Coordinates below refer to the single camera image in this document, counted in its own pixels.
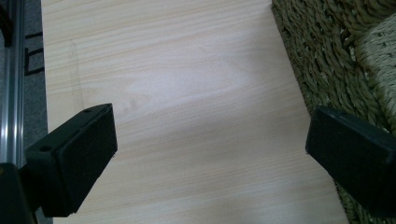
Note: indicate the woven straw basket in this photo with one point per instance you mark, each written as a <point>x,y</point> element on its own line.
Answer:
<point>381,62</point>

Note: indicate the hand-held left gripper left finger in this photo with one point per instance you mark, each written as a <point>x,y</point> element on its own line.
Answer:
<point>74,161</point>

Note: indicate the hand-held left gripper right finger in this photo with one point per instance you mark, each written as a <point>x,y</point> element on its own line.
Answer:
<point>351,152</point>

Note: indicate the aluminium frame rail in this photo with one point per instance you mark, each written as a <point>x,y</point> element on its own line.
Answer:
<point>11,87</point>

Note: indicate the woven wicker basket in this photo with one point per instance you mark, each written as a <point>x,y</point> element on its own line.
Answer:
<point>327,62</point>

